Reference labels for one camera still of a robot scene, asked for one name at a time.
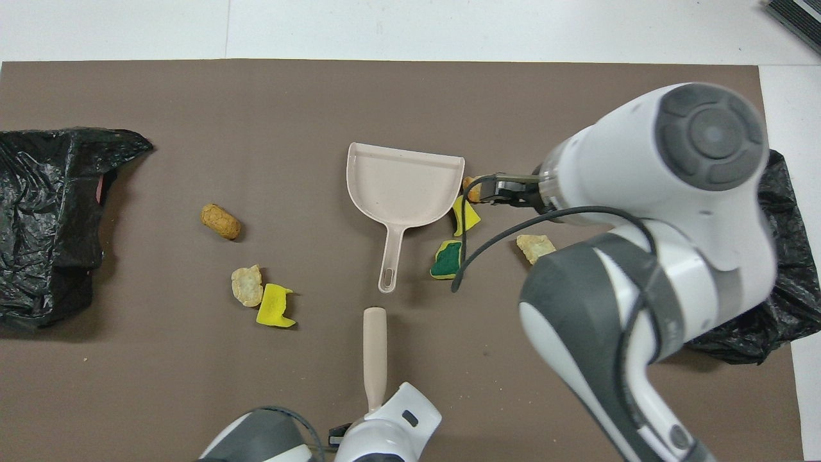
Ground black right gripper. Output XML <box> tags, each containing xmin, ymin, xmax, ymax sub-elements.
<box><xmin>480</xmin><ymin>172</ymin><xmax>546</xmax><ymax>207</ymax></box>

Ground pale bread chunk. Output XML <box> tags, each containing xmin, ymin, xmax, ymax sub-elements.
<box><xmin>231</xmin><ymin>264</ymin><xmax>264</xmax><ymax>307</ymax></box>
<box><xmin>516</xmin><ymin>234</ymin><xmax>557</xmax><ymax>266</ymax></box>

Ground green yellow sponge piece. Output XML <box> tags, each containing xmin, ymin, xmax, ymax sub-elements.
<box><xmin>429</xmin><ymin>239</ymin><xmax>464</xmax><ymax>281</ymax></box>

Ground beige plastic dustpan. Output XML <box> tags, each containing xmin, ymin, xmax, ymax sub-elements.
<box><xmin>346</xmin><ymin>142</ymin><xmax>466</xmax><ymax>294</ymax></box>

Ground beige brush black bristles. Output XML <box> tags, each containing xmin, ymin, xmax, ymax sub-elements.
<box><xmin>363</xmin><ymin>307</ymin><xmax>388</xmax><ymax>415</ymax></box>

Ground brown bread roll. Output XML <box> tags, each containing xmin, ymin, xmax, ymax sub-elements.
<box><xmin>201</xmin><ymin>203</ymin><xmax>242</xmax><ymax>241</ymax></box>

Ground black trash bag bin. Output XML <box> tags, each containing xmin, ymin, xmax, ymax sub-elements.
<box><xmin>683</xmin><ymin>149</ymin><xmax>821</xmax><ymax>366</ymax></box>
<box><xmin>0</xmin><ymin>127</ymin><xmax>155</xmax><ymax>334</ymax></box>

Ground brown table mat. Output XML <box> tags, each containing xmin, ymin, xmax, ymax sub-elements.
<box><xmin>0</xmin><ymin>59</ymin><xmax>806</xmax><ymax>462</ymax></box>

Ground black ridged strip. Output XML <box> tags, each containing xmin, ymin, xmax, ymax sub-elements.
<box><xmin>763</xmin><ymin>0</ymin><xmax>821</xmax><ymax>55</ymax></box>

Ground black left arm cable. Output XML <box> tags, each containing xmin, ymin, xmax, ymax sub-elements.
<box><xmin>253</xmin><ymin>406</ymin><xmax>325</xmax><ymax>462</ymax></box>

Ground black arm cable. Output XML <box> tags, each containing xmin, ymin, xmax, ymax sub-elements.
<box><xmin>253</xmin><ymin>406</ymin><xmax>325</xmax><ymax>462</ymax></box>
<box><xmin>451</xmin><ymin>173</ymin><xmax>661</xmax><ymax>294</ymax></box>

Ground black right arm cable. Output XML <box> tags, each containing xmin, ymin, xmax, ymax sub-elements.
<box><xmin>451</xmin><ymin>173</ymin><xmax>661</xmax><ymax>294</ymax></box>

